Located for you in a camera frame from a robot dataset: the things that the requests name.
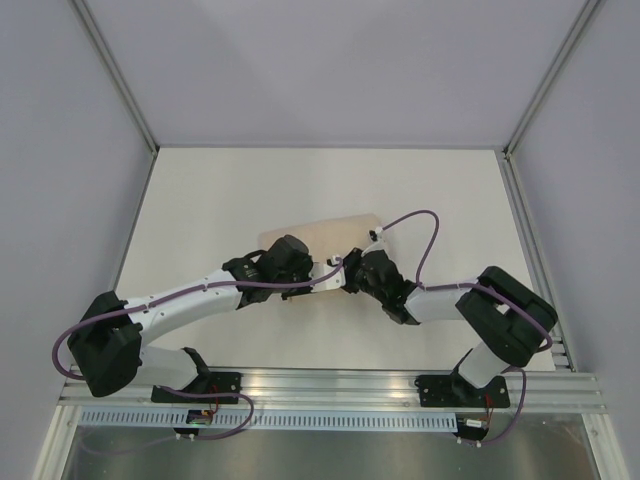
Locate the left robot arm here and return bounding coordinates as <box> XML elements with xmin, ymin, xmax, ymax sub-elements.
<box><xmin>67</xmin><ymin>235</ymin><xmax>313</xmax><ymax>402</ymax></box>

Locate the purple cable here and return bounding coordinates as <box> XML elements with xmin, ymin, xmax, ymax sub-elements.
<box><xmin>379</xmin><ymin>209</ymin><xmax>555</xmax><ymax>446</ymax></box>
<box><xmin>52</xmin><ymin>259</ymin><xmax>346</xmax><ymax>454</ymax></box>

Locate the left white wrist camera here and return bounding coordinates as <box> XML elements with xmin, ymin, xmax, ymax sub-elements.
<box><xmin>309</xmin><ymin>256</ymin><xmax>346</xmax><ymax>294</ymax></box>

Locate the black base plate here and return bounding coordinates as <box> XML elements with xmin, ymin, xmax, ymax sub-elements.
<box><xmin>414</xmin><ymin>372</ymin><xmax>511</xmax><ymax>409</ymax></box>
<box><xmin>151</xmin><ymin>371</ymin><xmax>242</xmax><ymax>405</ymax></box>

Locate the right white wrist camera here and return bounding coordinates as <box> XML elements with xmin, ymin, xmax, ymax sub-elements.
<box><xmin>363</xmin><ymin>226</ymin><xmax>387</xmax><ymax>254</ymax></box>

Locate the aluminium mounting rail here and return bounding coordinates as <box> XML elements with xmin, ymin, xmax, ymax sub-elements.
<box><xmin>57</xmin><ymin>367</ymin><xmax>607</xmax><ymax>414</ymax></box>

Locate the right aluminium frame post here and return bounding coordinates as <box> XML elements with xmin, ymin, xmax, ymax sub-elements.
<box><xmin>502</xmin><ymin>0</ymin><xmax>606</xmax><ymax>160</ymax></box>

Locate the aluminium frame post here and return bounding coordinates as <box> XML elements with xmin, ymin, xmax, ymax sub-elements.
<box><xmin>502</xmin><ymin>0</ymin><xmax>606</xmax><ymax>160</ymax></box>
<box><xmin>68</xmin><ymin>0</ymin><xmax>160</xmax><ymax>158</ymax></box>

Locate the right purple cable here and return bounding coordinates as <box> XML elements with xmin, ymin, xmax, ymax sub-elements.
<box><xmin>379</xmin><ymin>209</ymin><xmax>555</xmax><ymax>446</ymax></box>

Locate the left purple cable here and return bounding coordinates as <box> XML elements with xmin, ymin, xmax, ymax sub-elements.
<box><xmin>52</xmin><ymin>259</ymin><xmax>346</xmax><ymax>454</ymax></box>

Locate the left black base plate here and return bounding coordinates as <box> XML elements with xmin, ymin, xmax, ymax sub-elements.
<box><xmin>151</xmin><ymin>371</ymin><xmax>242</xmax><ymax>405</ymax></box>

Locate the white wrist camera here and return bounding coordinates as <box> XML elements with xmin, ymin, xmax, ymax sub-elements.
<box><xmin>309</xmin><ymin>256</ymin><xmax>346</xmax><ymax>294</ymax></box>
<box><xmin>363</xmin><ymin>226</ymin><xmax>387</xmax><ymax>254</ymax></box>

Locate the left aluminium frame post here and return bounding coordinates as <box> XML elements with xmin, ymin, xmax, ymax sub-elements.
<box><xmin>68</xmin><ymin>0</ymin><xmax>160</xmax><ymax>158</ymax></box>

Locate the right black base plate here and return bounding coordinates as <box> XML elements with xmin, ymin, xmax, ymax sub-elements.
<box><xmin>414</xmin><ymin>372</ymin><xmax>511</xmax><ymax>409</ymax></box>

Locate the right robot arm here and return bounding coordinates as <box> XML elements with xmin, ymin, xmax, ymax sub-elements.
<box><xmin>343</xmin><ymin>249</ymin><xmax>558</xmax><ymax>405</ymax></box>

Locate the beige cloth drape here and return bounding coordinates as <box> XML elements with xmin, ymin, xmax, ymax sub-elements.
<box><xmin>258</xmin><ymin>213</ymin><xmax>381</xmax><ymax>276</ymax></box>

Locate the slotted grey cable duct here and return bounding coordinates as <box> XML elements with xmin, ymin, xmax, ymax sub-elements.
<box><xmin>79</xmin><ymin>407</ymin><xmax>458</xmax><ymax>433</ymax></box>

